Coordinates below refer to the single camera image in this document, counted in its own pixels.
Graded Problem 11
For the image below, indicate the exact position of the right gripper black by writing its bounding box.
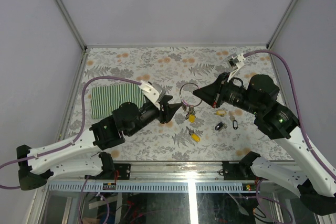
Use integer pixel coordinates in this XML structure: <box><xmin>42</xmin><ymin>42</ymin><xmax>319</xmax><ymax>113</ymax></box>
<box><xmin>193</xmin><ymin>71</ymin><xmax>262</xmax><ymax>115</ymax></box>

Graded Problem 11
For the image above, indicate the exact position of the large metal keyring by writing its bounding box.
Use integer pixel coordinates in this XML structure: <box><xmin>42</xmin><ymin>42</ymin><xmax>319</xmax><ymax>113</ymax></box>
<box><xmin>179</xmin><ymin>82</ymin><xmax>202</xmax><ymax>111</ymax></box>

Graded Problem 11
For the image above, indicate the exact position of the key with red tag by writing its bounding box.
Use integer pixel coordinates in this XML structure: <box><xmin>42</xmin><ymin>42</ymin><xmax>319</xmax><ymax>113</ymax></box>
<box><xmin>185</xmin><ymin>106</ymin><xmax>196</xmax><ymax>123</ymax></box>

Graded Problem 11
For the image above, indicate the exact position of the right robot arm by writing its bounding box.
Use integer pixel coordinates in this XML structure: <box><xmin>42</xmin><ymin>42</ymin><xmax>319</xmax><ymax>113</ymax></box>
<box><xmin>193</xmin><ymin>72</ymin><xmax>335</xmax><ymax>216</ymax></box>

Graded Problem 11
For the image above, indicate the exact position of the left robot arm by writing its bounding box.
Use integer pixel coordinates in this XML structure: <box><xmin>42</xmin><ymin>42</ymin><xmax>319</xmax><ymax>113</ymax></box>
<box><xmin>16</xmin><ymin>95</ymin><xmax>181</xmax><ymax>190</ymax></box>

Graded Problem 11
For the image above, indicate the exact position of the key with yellow white tag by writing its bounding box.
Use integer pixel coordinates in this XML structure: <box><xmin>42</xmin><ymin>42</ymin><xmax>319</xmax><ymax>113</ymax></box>
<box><xmin>215</xmin><ymin>109</ymin><xmax>226</xmax><ymax>116</ymax></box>

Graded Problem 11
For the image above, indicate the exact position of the black car key fob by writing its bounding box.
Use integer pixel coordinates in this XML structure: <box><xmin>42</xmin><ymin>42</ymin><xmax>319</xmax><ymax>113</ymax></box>
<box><xmin>215</xmin><ymin>122</ymin><xmax>227</xmax><ymax>131</ymax></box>

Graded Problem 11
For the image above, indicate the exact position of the floral table mat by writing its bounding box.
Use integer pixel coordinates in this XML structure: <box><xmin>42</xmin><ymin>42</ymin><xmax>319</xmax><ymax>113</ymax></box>
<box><xmin>56</xmin><ymin>46</ymin><xmax>305</xmax><ymax>162</ymax></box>

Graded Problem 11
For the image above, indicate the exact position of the key with black tag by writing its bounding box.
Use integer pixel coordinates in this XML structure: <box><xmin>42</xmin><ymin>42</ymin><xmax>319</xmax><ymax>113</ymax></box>
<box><xmin>232</xmin><ymin>120</ymin><xmax>238</xmax><ymax>130</ymax></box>

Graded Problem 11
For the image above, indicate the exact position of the green striped cloth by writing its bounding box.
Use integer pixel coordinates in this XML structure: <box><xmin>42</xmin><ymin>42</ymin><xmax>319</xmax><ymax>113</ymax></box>
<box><xmin>91</xmin><ymin>83</ymin><xmax>145</xmax><ymax>119</ymax></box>

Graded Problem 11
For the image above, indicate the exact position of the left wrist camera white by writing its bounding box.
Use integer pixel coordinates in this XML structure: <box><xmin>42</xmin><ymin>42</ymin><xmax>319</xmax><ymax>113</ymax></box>
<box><xmin>139</xmin><ymin>80</ymin><xmax>166</xmax><ymax>108</ymax></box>

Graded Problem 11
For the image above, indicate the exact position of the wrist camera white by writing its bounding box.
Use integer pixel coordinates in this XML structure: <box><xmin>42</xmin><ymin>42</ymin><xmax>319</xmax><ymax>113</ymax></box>
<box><xmin>139</xmin><ymin>80</ymin><xmax>166</xmax><ymax>108</ymax></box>
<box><xmin>227</xmin><ymin>54</ymin><xmax>245</xmax><ymax>81</ymax></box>

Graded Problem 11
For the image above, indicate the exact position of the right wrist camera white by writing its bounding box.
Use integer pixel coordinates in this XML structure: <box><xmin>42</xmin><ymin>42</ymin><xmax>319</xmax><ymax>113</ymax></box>
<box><xmin>227</xmin><ymin>54</ymin><xmax>245</xmax><ymax>81</ymax></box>

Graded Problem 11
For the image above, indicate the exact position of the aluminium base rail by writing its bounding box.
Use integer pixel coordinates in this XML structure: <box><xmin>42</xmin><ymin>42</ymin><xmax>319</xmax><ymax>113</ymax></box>
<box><xmin>34</xmin><ymin>157</ymin><xmax>255</xmax><ymax>183</ymax></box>

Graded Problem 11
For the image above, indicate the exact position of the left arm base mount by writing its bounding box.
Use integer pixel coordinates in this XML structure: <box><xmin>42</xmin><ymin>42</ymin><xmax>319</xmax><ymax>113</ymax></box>
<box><xmin>114</xmin><ymin>163</ymin><xmax>131</xmax><ymax>181</ymax></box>

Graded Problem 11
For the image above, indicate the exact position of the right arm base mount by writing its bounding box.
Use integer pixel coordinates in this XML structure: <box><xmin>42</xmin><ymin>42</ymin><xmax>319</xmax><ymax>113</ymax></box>
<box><xmin>218</xmin><ymin>161</ymin><xmax>249</xmax><ymax>180</ymax></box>

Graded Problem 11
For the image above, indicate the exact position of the slotted cable duct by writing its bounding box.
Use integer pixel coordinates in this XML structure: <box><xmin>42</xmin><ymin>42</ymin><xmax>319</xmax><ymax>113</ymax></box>
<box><xmin>48</xmin><ymin>182</ymin><xmax>244</xmax><ymax>193</ymax></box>

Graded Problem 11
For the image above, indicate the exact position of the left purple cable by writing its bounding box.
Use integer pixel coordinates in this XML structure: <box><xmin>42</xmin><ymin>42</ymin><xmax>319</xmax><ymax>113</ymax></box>
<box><xmin>0</xmin><ymin>76</ymin><xmax>142</xmax><ymax>190</ymax></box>

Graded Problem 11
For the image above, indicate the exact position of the purple cable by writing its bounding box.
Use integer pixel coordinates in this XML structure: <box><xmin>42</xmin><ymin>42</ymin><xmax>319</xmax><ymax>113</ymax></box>
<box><xmin>0</xmin><ymin>76</ymin><xmax>142</xmax><ymax>190</ymax></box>
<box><xmin>244</xmin><ymin>50</ymin><xmax>336</xmax><ymax>177</ymax></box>

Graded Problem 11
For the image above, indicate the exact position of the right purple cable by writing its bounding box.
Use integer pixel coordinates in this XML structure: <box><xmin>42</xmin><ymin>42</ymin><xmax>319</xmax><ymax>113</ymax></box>
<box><xmin>244</xmin><ymin>50</ymin><xmax>336</xmax><ymax>177</ymax></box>

